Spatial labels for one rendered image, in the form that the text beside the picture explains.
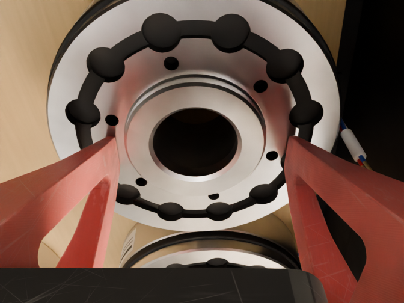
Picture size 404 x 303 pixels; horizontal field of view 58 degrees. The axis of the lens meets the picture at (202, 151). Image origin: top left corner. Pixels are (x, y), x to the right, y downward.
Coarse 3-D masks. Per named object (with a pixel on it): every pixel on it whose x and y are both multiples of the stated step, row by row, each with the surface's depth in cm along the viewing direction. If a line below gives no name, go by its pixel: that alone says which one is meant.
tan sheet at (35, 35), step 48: (0, 0) 13; (48, 0) 13; (336, 0) 13; (0, 48) 14; (48, 48) 14; (336, 48) 14; (0, 96) 15; (0, 144) 17; (48, 144) 17; (48, 240) 21
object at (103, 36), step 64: (128, 0) 10; (192, 0) 10; (256, 0) 10; (64, 64) 11; (128, 64) 11; (192, 64) 11; (256, 64) 11; (320, 64) 11; (64, 128) 12; (320, 128) 13; (128, 192) 15; (256, 192) 15
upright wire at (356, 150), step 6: (342, 120) 14; (342, 126) 13; (342, 132) 13; (348, 132) 13; (342, 138) 13; (348, 138) 13; (354, 138) 13; (348, 144) 13; (354, 144) 12; (354, 150) 12; (360, 150) 12; (354, 156) 12; (360, 156) 12; (360, 162) 12; (366, 162) 12
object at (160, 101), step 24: (144, 96) 11; (168, 96) 11; (192, 96) 11; (216, 96) 11; (240, 96) 11; (144, 120) 12; (240, 120) 12; (264, 120) 12; (144, 144) 12; (240, 144) 12; (264, 144) 12; (144, 168) 13; (168, 168) 13; (192, 168) 14; (216, 168) 13; (240, 168) 13; (192, 192) 14; (216, 192) 14
